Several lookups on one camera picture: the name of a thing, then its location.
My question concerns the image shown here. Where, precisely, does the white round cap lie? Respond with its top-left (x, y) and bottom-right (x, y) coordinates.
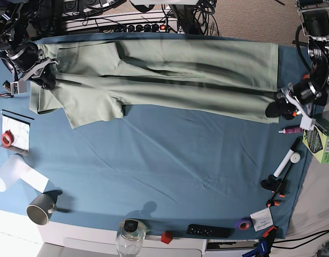
top-left (290, 152), bottom-right (301, 163)

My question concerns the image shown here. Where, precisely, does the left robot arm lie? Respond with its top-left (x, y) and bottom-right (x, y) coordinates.
top-left (265, 1), bottom-right (329, 131)

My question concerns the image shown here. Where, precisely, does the clear glass jar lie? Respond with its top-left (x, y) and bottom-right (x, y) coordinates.
top-left (116, 219), bottom-right (148, 256)

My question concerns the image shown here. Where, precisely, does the white black marker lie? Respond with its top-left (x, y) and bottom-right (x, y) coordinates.
top-left (273, 138), bottom-right (301, 178)

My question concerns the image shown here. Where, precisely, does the blue table cloth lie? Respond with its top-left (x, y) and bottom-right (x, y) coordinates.
top-left (0, 33), bottom-right (329, 240)

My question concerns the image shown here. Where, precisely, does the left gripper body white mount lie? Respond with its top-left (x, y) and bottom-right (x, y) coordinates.
top-left (276, 80), bottom-right (326, 130)

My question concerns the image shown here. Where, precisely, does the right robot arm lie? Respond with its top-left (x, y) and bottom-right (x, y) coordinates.
top-left (0, 1), bottom-right (57, 97)

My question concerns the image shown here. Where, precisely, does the small black battery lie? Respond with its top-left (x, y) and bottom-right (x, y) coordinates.
top-left (3, 80), bottom-right (14, 95)

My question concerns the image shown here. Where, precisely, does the black square pad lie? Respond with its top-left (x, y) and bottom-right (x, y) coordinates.
top-left (315, 90), bottom-right (328, 107)

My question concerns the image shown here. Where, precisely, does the white power strip red switch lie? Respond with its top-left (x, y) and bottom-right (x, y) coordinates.
top-left (97, 22), bottom-right (178, 34)

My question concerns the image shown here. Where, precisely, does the orange clamp near card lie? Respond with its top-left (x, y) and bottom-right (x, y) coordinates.
top-left (263, 226), bottom-right (278, 238)

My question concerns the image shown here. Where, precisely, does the red cube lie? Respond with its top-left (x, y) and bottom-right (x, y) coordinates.
top-left (160, 231), bottom-right (173, 245)

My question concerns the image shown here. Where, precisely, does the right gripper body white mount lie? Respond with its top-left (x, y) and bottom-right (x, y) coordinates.
top-left (9, 42), bottom-right (59, 95)

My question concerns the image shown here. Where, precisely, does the purple glue tube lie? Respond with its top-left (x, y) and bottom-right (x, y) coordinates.
top-left (278, 126), bottom-right (304, 134)

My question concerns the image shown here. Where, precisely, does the purple tape roll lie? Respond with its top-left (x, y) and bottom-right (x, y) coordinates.
top-left (234, 217), bottom-right (253, 231)

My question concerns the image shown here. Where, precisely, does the white paper card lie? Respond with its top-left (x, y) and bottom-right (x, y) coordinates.
top-left (250, 207), bottom-right (273, 232)

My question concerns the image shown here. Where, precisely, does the green cardboard box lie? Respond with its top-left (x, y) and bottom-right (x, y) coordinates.
top-left (302, 115), bottom-right (329, 164)

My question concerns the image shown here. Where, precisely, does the black remote control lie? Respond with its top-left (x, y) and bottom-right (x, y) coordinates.
top-left (186, 224), bottom-right (234, 238)

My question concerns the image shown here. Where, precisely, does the blue clamp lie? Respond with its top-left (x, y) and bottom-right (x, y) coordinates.
top-left (242, 231), bottom-right (277, 257)

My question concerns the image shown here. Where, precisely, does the orange black clamp lower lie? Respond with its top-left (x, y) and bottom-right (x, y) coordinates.
top-left (260, 161), bottom-right (294, 207)

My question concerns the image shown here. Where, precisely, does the light green T-shirt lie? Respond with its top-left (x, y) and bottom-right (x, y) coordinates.
top-left (29, 39), bottom-right (279, 128)

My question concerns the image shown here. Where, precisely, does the white notepad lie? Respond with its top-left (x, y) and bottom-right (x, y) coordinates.
top-left (1, 111), bottom-right (30, 156)

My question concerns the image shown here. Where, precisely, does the grey ceramic mug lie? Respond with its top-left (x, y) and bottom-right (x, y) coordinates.
top-left (26, 193), bottom-right (57, 225)

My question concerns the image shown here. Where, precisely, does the red tape roll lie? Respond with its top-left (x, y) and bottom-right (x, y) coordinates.
top-left (1, 130), bottom-right (14, 147)

